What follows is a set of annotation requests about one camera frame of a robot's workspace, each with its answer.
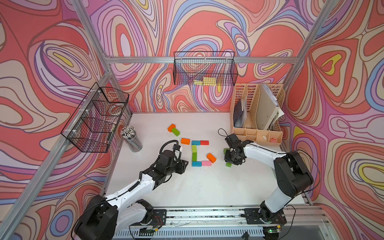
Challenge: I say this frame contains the orange block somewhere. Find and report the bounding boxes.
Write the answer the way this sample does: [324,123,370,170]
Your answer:
[207,153,217,164]
[181,138,191,145]
[168,124,176,133]

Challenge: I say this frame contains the pink block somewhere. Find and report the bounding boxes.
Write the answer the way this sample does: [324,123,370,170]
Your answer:
[201,161,212,167]

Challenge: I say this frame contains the red block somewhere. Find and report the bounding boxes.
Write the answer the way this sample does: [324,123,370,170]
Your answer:
[200,141,210,146]

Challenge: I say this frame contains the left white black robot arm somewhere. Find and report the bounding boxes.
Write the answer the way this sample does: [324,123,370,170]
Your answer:
[73,147,188,240]

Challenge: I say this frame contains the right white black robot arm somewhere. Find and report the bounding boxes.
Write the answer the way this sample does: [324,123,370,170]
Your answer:
[224,134,314,221]

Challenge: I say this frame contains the dark tablet in organizer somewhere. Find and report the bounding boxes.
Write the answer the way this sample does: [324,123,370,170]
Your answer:
[233,99,247,128]

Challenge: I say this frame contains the white folder in organizer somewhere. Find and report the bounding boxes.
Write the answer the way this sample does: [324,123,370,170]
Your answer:
[255,84,285,131]

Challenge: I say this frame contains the yellow sticky notes pad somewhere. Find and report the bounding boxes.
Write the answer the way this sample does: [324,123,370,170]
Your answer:
[193,77,217,86]

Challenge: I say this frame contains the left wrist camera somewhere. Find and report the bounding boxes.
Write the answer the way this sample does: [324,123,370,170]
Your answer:
[173,144,182,160]

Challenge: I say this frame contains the aluminium front rail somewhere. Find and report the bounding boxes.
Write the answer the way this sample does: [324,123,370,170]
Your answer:
[85,205,326,229]

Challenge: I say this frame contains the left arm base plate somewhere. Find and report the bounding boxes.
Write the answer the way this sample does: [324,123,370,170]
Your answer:
[132,209,167,227]

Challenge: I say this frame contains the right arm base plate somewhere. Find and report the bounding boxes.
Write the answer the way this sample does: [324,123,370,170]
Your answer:
[240,208,287,226]

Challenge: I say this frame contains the black wire basket left wall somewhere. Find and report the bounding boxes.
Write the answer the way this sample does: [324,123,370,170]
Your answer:
[61,83,130,153]

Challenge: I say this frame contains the black wire basket wall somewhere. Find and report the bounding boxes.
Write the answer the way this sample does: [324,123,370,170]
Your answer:
[173,50,238,86]
[61,83,130,153]

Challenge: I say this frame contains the black wire basket back wall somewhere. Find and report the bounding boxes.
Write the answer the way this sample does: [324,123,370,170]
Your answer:
[173,50,238,86]

